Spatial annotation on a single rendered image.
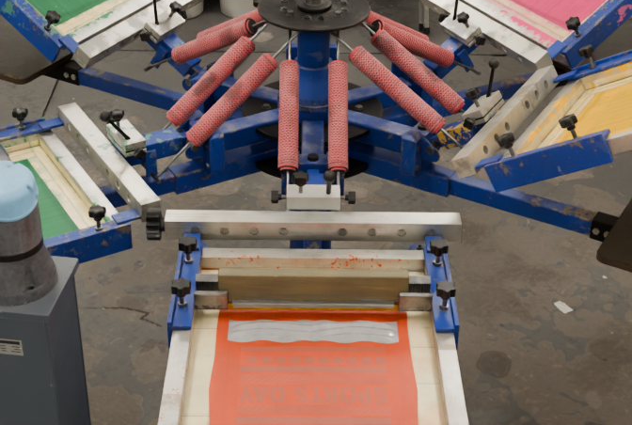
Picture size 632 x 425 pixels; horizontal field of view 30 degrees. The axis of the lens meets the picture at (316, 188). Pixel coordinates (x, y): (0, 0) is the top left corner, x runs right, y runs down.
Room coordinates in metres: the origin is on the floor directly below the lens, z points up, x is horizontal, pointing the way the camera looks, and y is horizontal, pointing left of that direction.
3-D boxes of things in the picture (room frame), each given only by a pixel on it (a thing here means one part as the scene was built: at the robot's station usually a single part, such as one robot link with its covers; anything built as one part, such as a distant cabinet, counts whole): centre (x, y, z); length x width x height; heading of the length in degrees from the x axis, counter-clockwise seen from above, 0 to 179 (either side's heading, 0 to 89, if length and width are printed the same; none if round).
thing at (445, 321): (2.09, -0.28, 0.98); 0.30 x 0.05 x 0.07; 1
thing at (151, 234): (2.29, 0.36, 1.02); 0.07 x 0.06 x 0.07; 1
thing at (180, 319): (2.08, 0.28, 0.98); 0.30 x 0.05 x 0.07; 1
